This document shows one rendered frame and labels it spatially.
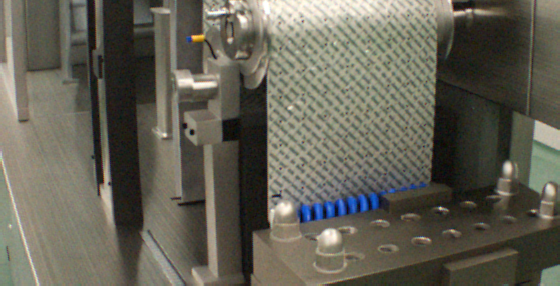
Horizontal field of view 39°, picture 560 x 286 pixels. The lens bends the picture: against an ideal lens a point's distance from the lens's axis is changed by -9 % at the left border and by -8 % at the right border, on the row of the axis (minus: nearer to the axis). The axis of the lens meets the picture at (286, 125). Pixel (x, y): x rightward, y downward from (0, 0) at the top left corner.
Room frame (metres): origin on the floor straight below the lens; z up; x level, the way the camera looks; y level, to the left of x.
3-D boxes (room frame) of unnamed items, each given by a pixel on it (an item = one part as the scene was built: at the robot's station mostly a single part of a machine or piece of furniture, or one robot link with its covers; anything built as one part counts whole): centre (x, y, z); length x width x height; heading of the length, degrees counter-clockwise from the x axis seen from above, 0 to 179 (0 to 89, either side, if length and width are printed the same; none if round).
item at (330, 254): (0.82, -0.05, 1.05); 0.04 x 0.04 x 0.04
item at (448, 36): (1.12, -0.19, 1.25); 0.15 x 0.01 x 0.15; 24
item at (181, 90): (1.02, 0.13, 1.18); 0.04 x 0.02 x 0.04; 24
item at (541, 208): (0.94, -0.34, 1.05); 0.04 x 0.04 x 0.04
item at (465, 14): (1.14, -0.22, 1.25); 0.07 x 0.04 x 0.04; 114
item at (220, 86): (1.04, 0.10, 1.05); 0.06 x 0.05 x 0.31; 114
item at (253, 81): (1.02, 0.05, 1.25); 0.15 x 0.01 x 0.15; 24
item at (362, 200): (0.99, -0.10, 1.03); 0.21 x 0.04 x 0.03; 114
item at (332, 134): (1.01, -0.09, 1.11); 0.23 x 0.01 x 0.18; 114
